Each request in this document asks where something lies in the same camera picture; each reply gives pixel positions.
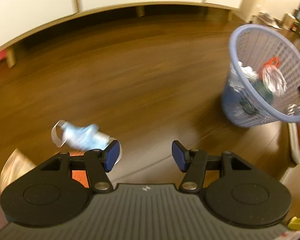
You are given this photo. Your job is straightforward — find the white tissue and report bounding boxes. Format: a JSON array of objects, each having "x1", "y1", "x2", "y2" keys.
[{"x1": 228, "y1": 61, "x2": 258, "y2": 92}]

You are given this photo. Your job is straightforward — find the blue surgical face mask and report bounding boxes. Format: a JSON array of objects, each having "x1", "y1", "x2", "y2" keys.
[{"x1": 51, "y1": 120, "x2": 115, "y2": 152}]

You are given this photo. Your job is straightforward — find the beige pedal trash bin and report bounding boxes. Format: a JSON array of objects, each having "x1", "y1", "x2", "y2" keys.
[{"x1": 236, "y1": 0, "x2": 266, "y2": 23}]

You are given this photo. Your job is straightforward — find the clear plastic water bottle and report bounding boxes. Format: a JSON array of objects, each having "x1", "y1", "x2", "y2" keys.
[{"x1": 251, "y1": 68, "x2": 287, "y2": 105}]

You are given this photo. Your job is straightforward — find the grey sneakers pair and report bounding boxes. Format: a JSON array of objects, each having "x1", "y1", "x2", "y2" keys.
[{"x1": 255, "y1": 12, "x2": 282, "y2": 30}]

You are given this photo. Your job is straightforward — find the brown paper bag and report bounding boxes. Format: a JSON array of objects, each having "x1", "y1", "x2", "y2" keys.
[{"x1": 282, "y1": 13, "x2": 299, "y2": 31}]

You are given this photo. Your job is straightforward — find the blue white milk carton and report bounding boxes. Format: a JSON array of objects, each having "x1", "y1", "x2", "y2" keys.
[{"x1": 222, "y1": 85, "x2": 251, "y2": 126}]

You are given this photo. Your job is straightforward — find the beige snack bag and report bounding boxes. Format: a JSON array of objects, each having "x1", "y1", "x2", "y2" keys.
[{"x1": 0, "y1": 148, "x2": 36, "y2": 194}]

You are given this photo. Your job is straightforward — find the red plastic bag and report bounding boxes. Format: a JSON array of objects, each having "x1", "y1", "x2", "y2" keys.
[{"x1": 257, "y1": 57, "x2": 280, "y2": 79}]

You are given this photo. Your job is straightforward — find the lavender plastic waste basket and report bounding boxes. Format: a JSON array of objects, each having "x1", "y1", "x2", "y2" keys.
[{"x1": 222, "y1": 24, "x2": 300, "y2": 127}]

